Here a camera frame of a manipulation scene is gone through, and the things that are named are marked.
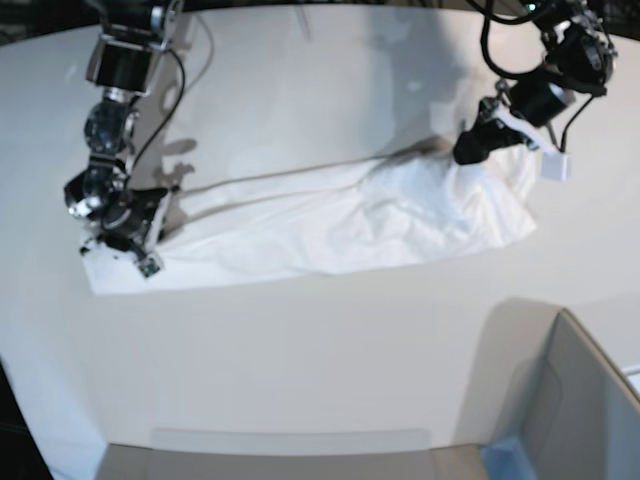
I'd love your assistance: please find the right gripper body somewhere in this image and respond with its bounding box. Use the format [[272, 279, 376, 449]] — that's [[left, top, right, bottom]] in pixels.
[[79, 187, 176, 278]]

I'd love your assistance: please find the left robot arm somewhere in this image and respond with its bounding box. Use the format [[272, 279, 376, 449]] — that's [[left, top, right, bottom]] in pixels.
[[453, 1, 618, 181]]

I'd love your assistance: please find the grey bin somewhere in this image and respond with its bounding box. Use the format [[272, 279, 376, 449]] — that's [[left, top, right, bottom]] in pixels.
[[452, 298, 639, 479]]

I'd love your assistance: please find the white printed t-shirt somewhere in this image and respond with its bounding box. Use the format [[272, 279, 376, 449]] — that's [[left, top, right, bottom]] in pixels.
[[82, 146, 538, 295]]

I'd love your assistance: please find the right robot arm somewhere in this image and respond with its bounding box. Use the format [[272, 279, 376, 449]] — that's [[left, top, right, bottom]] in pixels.
[[64, 1, 184, 279]]

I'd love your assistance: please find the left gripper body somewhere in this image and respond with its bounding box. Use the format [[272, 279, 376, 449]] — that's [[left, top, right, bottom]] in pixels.
[[477, 79, 573, 181]]

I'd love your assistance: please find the grey front tray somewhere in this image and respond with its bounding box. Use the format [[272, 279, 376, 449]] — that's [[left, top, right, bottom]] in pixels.
[[96, 428, 489, 479]]

